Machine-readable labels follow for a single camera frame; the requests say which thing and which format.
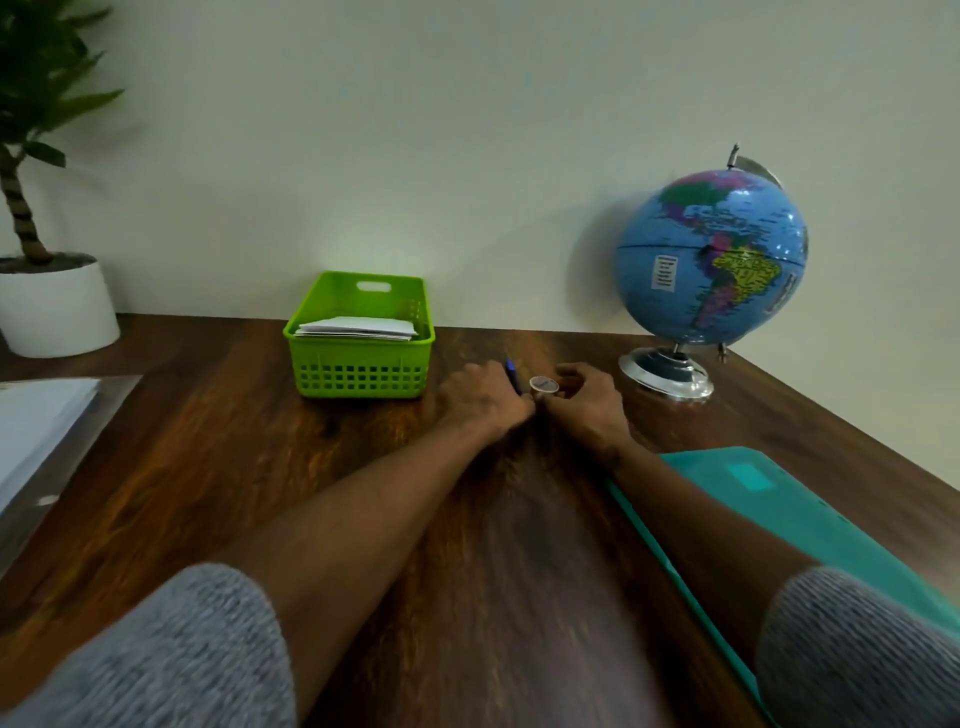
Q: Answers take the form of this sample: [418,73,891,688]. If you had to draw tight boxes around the person's left forearm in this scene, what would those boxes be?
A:
[213,420,500,721]

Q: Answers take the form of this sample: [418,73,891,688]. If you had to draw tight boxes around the grey left sleeve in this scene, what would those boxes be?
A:
[0,563,299,728]

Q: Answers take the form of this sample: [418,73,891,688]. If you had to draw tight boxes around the white plant pot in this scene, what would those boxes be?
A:
[0,252,122,360]

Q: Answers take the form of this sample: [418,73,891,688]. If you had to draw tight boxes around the teal folder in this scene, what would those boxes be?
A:
[606,446,960,728]

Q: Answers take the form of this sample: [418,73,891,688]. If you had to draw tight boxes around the silver globe stand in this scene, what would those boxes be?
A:
[618,142,785,402]

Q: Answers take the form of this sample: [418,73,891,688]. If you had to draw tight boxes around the white folded papers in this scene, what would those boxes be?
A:
[294,315,419,343]

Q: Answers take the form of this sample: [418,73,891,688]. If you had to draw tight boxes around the person's right hand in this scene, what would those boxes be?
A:
[535,363,633,459]

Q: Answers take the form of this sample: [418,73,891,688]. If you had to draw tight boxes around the person's right forearm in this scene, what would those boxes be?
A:
[611,441,822,672]

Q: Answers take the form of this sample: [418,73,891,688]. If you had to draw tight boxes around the person's left hand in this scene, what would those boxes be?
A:
[436,361,538,441]

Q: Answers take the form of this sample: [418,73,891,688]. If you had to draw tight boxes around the clear plastic tray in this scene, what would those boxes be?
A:
[0,374,144,580]

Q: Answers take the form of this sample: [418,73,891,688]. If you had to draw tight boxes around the green potted plant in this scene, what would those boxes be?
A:
[0,0,126,265]

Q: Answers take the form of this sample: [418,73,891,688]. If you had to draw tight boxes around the grey right sleeve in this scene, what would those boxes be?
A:
[754,565,960,728]

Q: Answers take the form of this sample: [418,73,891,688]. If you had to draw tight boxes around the green plastic basket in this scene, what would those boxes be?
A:
[282,270,437,399]

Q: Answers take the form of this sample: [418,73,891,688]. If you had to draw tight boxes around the blue world globe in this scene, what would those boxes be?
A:
[613,169,810,347]

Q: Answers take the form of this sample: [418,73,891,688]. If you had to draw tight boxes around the grey sleeve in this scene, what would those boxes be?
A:
[754,565,960,728]
[0,563,299,728]

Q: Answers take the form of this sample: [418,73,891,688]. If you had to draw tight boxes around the stack of white paper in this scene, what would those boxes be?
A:
[0,378,102,515]

